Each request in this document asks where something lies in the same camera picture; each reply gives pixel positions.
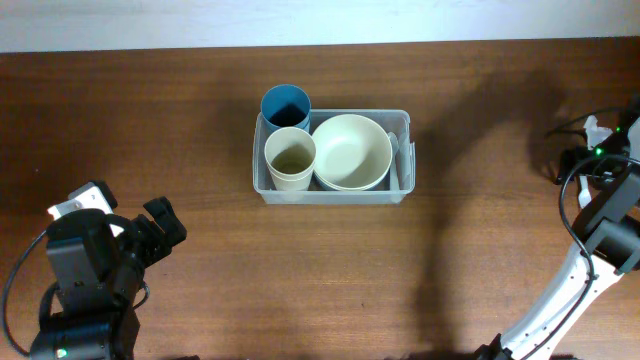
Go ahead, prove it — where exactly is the white plastic fork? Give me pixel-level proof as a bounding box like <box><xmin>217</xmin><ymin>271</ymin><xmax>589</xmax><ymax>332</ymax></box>
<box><xmin>578</xmin><ymin>175</ymin><xmax>592</xmax><ymax>209</ymax></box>

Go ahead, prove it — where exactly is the beige plastic cup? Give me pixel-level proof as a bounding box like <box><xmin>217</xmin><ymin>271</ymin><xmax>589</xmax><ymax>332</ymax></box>
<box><xmin>264</xmin><ymin>127</ymin><xmax>316</xmax><ymax>180</ymax></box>
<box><xmin>271</xmin><ymin>173</ymin><xmax>313</xmax><ymax>191</ymax></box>

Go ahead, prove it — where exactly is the blue plastic cup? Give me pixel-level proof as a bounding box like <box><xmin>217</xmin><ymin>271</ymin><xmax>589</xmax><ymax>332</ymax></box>
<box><xmin>260</xmin><ymin>84</ymin><xmax>311</xmax><ymax>134</ymax></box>

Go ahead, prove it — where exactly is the white plastic spoon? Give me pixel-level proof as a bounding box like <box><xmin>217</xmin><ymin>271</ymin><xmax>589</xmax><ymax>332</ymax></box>
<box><xmin>388</xmin><ymin>132</ymin><xmax>399</xmax><ymax>191</ymax></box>

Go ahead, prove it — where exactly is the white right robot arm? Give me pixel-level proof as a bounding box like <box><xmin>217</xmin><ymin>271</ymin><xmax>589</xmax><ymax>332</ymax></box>
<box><xmin>473</xmin><ymin>96</ymin><xmax>639</xmax><ymax>360</ymax></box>

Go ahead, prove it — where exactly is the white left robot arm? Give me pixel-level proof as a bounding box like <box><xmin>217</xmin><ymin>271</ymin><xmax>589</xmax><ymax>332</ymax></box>
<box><xmin>30</xmin><ymin>197</ymin><xmax>187</xmax><ymax>359</ymax></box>

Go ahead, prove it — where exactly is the clear plastic container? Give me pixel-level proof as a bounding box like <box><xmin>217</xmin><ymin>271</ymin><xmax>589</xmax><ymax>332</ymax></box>
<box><xmin>252</xmin><ymin>109</ymin><xmax>416</xmax><ymax>205</ymax></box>

